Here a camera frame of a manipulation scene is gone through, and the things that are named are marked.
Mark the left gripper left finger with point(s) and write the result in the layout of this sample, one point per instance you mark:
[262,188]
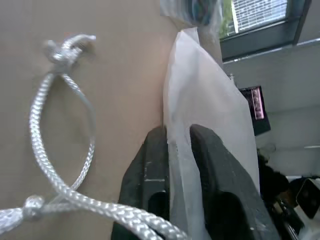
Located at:
[147,175]

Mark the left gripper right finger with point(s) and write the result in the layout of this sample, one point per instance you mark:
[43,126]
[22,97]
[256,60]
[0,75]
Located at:
[220,190]

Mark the clear bag of colourful items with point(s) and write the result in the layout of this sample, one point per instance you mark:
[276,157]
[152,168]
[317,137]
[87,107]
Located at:
[195,12]

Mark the person with black hair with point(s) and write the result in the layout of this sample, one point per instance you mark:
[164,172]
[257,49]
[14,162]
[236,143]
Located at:
[272,177]

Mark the black equipment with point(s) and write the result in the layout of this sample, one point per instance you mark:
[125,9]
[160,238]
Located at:
[287,217]

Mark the dark screen with pink picture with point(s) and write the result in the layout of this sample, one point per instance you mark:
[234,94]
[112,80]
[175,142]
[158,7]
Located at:
[262,125]

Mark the dark grey window frame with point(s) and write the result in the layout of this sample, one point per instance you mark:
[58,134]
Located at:
[250,47]

